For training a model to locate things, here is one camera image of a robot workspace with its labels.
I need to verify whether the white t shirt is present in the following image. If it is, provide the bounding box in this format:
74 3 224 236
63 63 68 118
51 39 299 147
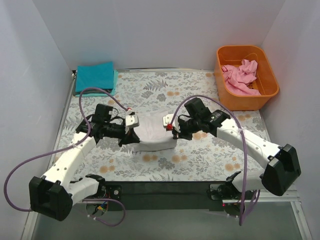
132 109 177 153

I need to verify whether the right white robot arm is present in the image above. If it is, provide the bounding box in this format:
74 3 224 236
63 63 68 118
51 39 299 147
162 96 301 199

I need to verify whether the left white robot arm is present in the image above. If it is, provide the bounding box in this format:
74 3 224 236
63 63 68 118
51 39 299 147
29 104 140 221

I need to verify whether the floral table mat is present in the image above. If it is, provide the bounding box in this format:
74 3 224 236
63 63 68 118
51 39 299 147
58 71 261 181

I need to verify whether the grey folded t shirt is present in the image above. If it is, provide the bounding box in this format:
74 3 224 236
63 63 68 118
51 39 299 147
72 89 115 97

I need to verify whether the pink t shirt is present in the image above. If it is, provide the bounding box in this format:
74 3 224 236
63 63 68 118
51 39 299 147
221 59 261 96

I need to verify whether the orange plastic basket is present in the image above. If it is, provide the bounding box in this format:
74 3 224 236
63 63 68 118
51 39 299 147
214 45 280 111

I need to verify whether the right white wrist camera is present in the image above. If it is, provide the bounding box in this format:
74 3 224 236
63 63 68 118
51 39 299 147
162 113 181 133

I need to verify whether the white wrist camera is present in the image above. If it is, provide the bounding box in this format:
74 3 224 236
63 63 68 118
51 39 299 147
124 109 140 134
162 113 181 133

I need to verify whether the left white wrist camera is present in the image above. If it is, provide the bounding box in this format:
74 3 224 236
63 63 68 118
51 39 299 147
124 109 140 134

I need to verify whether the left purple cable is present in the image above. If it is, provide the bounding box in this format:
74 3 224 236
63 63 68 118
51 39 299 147
3 87 133 227

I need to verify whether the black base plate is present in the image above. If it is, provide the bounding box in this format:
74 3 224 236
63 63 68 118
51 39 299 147
101 181 241 212

